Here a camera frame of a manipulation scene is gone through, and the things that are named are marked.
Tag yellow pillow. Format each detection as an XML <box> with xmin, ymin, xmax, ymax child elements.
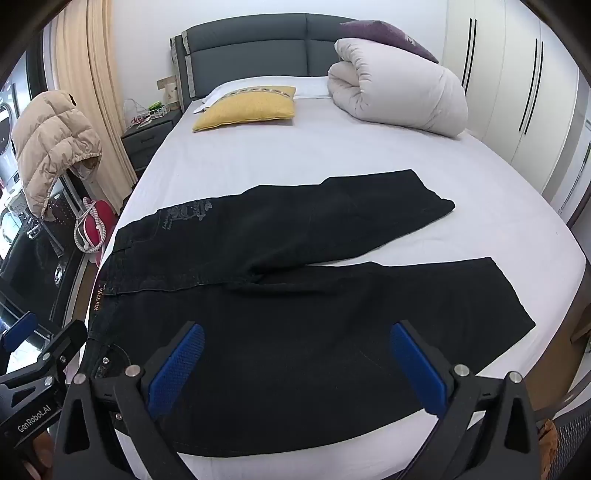
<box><xmin>192</xmin><ymin>86</ymin><xmax>297</xmax><ymax>133</ymax></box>

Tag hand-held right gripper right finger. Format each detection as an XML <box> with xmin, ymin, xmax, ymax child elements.
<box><xmin>389</xmin><ymin>320</ymin><xmax>542</xmax><ymax>480</ymax></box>

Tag black pants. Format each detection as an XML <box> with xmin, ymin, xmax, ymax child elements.
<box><xmin>79</xmin><ymin>168</ymin><xmax>536</xmax><ymax>459</ymax></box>

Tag white wardrobe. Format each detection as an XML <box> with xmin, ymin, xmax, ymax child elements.
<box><xmin>441</xmin><ymin>0</ymin><xmax>591</xmax><ymax>199</ymax></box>

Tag grey woven chair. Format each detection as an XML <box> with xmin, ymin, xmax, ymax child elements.
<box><xmin>551</xmin><ymin>383</ymin><xmax>591</xmax><ymax>480</ymax></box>

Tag black perforated chair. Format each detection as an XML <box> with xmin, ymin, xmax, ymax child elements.
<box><xmin>28</xmin><ymin>175</ymin><xmax>93</xmax><ymax>259</ymax></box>

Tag white wire basket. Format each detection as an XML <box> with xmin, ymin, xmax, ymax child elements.
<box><xmin>122</xmin><ymin>99</ymin><xmax>169</xmax><ymax>127</ymax></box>

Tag light wooden decoration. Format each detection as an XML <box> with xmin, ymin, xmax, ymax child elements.
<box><xmin>156</xmin><ymin>74</ymin><xmax>182</xmax><ymax>112</ymax></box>

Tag bed with white sheet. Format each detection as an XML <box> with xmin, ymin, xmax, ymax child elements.
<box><xmin>81</xmin><ymin>74</ymin><xmax>587</xmax><ymax>480</ymax></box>

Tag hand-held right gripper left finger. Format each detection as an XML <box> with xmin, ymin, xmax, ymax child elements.
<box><xmin>52</xmin><ymin>320</ymin><xmax>206</xmax><ymax>480</ymax></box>

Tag red white bag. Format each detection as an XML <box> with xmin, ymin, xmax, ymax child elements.
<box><xmin>74</xmin><ymin>196</ymin><xmax>116</xmax><ymax>254</ymax></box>

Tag white pillow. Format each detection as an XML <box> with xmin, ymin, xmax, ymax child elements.
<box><xmin>191</xmin><ymin>76</ymin><xmax>333</xmax><ymax>114</ymax></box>

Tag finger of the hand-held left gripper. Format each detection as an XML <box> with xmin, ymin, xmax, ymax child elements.
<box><xmin>0</xmin><ymin>320</ymin><xmax>88</xmax><ymax>403</ymax></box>
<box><xmin>0</xmin><ymin>311</ymin><xmax>40</xmax><ymax>352</ymax></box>

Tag beige puffer jacket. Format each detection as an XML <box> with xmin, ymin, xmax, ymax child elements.
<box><xmin>11</xmin><ymin>90</ymin><xmax>103</xmax><ymax>217</ymax></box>

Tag rolled white duvet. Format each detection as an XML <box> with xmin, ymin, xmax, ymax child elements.
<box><xmin>328</xmin><ymin>38</ymin><xmax>469</xmax><ymax>139</ymax></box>

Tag purple pillow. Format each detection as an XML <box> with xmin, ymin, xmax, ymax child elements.
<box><xmin>339</xmin><ymin>20</ymin><xmax>440</xmax><ymax>64</ymax></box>

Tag beige curtain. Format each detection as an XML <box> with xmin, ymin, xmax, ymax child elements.
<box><xmin>54</xmin><ymin>0</ymin><xmax>139</xmax><ymax>185</ymax></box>

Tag grey nightstand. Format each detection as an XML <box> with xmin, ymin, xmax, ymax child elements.
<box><xmin>121</xmin><ymin>111</ymin><xmax>183</xmax><ymax>174</ymax></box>

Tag grey padded headboard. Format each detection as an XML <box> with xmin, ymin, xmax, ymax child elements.
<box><xmin>170</xmin><ymin>13</ymin><xmax>365</xmax><ymax>114</ymax></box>

